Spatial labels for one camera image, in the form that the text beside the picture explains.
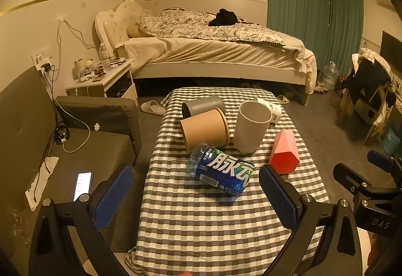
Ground beige cup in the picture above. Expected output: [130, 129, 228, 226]
[234, 101, 273, 153]

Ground white cloth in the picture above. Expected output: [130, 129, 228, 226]
[351, 48, 394, 75]

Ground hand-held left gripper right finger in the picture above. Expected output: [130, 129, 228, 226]
[258, 164, 375, 276]

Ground white wall wire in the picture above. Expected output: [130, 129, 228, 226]
[57, 17, 96, 60]

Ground beige slippers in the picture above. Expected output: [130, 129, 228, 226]
[140, 100, 166, 116]

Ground white nightstand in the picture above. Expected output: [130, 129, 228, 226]
[65, 58, 139, 107]

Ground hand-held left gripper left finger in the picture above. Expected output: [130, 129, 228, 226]
[28, 164, 135, 276]

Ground white patterned cup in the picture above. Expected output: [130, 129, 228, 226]
[256, 96, 285, 124]

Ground black cable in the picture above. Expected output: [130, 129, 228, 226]
[40, 64, 70, 173]

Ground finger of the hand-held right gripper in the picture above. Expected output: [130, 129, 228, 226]
[332, 163, 402, 203]
[367, 150, 402, 176]

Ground clear water bottle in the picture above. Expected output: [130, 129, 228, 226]
[99, 43, 112, 71]

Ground smartphone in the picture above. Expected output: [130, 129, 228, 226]
[73, 172, 93, 202]

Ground white charging cable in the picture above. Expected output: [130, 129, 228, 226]
[55, 100, 92, 153]

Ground grey white checkered tablecloth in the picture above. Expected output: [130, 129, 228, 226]
[126, 87, 330, 276]

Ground grey sofa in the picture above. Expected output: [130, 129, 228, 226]
[0, 65, 142, 276]

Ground blue label drink bottle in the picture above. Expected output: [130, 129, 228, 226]
[187, 143, 255, 198]

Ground cream bed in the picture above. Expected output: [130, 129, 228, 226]
[95, 0, 318, 107]

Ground blue plastic basket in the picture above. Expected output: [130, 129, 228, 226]
[381, 127, 402, 154]

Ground person's right hand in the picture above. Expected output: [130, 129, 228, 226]
[368, 232, 382, 268]

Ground pile of cosmetics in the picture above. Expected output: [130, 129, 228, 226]
[94, 58, 127, 76]

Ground brown cup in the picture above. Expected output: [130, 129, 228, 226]
[180, 108, 227, 151]

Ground floral patterned quilt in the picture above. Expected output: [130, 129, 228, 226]
[138, 8, 285, 45]

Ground white paper sheet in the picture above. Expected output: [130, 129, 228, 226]
[25, 157, 60, 210]

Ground black garment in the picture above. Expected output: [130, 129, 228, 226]
[208, 8, 238, 27]

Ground black television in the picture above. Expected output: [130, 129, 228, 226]
[381, 30, 402, 60]

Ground grey cup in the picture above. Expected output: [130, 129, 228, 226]
[181, 95, 227, 118]

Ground large water jug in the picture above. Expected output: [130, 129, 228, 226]
[322, 61, 340, 91]

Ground black jacket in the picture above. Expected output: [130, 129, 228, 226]
[345, 60, 397, 106]

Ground wooden chair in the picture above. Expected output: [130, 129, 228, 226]
[339, 53, 398, 145]

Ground white wall outlet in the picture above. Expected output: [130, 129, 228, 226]
[30, 47, 54, 72]

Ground pink hexagonal container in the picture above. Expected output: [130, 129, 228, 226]
[268, 129, 300, 175]

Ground green curtain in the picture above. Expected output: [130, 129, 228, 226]
[266, 0, 331, 58]
[327, 0, 365, 75]

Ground cream pillow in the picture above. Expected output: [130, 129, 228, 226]
[114, 0, 153, 41]

